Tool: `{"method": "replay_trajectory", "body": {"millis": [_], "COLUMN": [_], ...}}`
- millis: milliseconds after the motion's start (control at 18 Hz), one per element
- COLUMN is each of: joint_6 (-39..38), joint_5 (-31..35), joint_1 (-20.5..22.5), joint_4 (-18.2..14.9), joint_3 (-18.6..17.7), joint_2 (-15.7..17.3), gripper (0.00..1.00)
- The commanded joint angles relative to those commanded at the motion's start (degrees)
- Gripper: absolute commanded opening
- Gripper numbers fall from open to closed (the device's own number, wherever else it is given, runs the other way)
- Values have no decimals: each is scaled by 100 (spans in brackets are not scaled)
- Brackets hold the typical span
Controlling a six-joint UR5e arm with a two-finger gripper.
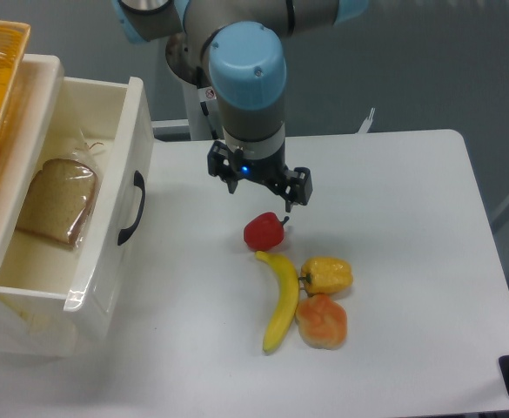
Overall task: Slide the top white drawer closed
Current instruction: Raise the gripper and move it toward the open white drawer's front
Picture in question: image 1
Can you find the white drawer cabinet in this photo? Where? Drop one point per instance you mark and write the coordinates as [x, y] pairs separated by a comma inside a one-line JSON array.
[[40, 125]]

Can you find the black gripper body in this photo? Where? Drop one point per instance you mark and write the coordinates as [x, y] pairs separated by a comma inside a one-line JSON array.
[[268, 171]]

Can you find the white top drawer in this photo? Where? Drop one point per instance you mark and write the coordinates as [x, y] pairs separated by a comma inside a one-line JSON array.
[[92, 273]]

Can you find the red bell pepper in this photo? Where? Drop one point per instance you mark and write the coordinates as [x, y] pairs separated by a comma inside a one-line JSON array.
[[265, 231]]

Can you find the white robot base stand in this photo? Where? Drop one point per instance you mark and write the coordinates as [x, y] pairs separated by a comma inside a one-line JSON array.
[[201, 121]]

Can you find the yellow banana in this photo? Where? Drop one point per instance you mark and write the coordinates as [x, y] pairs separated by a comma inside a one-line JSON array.
[[288, 286]]

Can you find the yellow bell pepper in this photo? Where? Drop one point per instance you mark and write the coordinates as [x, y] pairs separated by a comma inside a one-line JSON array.
[[325, 274]]

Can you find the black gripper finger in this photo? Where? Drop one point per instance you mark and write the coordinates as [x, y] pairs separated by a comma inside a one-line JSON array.
[[293, 186], [221, 165]]

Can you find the black drawer handle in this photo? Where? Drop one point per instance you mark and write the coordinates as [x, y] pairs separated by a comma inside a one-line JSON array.
[[136, 209]]

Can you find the bagged sliced brown bread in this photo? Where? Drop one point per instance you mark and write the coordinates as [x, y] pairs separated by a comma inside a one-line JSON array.
[[63, 190]]

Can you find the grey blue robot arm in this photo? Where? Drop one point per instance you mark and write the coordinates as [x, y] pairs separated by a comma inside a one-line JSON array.
[[236, 47]]

